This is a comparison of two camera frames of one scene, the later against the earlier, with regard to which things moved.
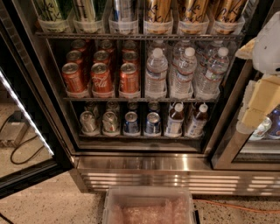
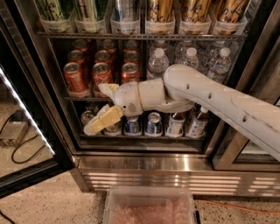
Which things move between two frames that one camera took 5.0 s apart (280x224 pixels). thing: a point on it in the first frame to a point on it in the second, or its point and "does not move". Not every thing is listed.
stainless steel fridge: [146, 94] does not move
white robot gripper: [268, 49] to [127, 97]
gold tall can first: [159, 17] does not move
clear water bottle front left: [157, 75] does not move
